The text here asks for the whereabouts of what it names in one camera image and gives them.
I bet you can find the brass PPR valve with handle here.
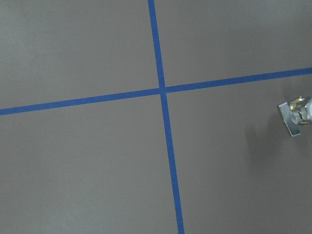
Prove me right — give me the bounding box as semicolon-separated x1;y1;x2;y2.
278;97;312;137

